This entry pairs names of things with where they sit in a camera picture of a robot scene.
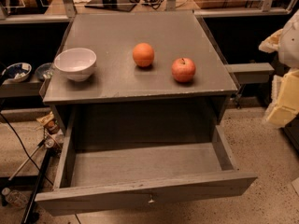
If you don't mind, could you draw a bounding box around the white ceramic bowl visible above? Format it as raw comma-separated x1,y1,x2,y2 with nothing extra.
54,48,97,82

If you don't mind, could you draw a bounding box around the black floor cable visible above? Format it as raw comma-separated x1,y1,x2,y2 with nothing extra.
0,111,54,186

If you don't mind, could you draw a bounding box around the red apple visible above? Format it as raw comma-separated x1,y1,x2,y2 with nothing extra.
171,58,196,83

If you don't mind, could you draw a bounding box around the black monitor stand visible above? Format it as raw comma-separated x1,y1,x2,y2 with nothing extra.
85,0,137,12

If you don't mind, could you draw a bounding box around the blue patterned bowl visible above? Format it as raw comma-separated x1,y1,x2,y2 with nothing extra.
2,63,32,83

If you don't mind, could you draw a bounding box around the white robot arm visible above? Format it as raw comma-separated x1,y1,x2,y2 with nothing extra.
259,11,299,128

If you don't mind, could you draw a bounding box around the black tripod leg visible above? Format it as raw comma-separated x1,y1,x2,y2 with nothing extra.
21,149,51,224

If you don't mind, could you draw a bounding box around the orange fruit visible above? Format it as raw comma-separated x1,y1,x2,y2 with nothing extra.
133,43,154,67

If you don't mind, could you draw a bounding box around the small dark bowl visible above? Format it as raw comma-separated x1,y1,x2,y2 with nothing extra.
35,63,54,81

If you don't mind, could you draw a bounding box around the grey wooden cabinet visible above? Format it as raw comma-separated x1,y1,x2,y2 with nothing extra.
39,10,240,147

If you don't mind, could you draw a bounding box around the open grey top drawer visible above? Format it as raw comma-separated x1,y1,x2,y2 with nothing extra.
35,106,259,217

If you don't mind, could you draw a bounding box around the plastic water bottle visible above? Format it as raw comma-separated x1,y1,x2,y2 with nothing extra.
2,188,28,209

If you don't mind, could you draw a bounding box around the grey side shelf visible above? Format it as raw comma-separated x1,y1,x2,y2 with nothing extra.
225,63,274,84

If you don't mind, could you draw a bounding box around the snack wrapper pile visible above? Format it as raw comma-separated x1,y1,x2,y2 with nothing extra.
36,112,64,150

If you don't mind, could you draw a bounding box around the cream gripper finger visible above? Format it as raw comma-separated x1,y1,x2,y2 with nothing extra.
264,69,299,128

